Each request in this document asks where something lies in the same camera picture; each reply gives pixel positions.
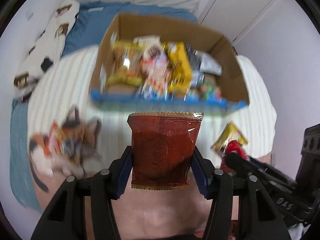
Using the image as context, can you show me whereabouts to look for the red small snack packet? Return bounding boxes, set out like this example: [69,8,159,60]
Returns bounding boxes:
[220,140,250,173]

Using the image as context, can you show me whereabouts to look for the yellow panda snack bag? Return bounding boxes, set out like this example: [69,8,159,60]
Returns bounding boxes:
[211,121,248,154]

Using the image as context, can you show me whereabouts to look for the dark red snack bag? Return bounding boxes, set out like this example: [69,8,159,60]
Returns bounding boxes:
[127,112,203,191]

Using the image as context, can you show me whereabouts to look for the orange panda snack bag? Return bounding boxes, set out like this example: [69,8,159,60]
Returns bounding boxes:
[140,47,171,100]

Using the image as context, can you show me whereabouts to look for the calico cat plush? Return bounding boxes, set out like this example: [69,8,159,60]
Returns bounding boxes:
[28,106,102,193]

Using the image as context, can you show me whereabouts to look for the colourful candy balls bag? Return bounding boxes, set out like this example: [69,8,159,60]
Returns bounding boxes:
[198,82,222,101]

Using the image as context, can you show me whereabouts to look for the striped cream blanket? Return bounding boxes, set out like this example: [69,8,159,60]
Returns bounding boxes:
[28,46,277,172]

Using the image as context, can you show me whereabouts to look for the black snack packet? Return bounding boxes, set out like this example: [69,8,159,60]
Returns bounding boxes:
[185,45,204,88]

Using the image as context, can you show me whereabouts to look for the yellow chips snack bag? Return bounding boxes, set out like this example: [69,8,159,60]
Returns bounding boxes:
[106,41,145,87]

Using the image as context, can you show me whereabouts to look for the white barcode snack packet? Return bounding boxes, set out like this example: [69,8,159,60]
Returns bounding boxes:
[199,52,222,76]

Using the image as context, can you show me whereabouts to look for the yellow black snack bag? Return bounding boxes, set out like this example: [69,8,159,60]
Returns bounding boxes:
[163,42,193,93]

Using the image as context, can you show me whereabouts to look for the cardboard box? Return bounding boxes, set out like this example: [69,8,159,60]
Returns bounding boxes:
[89,14,249,113]

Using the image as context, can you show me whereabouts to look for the white chocolate stick packet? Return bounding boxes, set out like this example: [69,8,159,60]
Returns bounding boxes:
[133,35,163,54]

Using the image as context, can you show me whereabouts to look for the bear print long pillow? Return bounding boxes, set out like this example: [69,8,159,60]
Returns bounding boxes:
[13,0,80,102]

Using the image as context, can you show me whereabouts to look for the blue bed sheet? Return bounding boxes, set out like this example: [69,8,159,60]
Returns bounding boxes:
[10,2,197,213]

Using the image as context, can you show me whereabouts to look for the white door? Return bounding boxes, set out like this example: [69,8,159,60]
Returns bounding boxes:
[199,0,273,43]

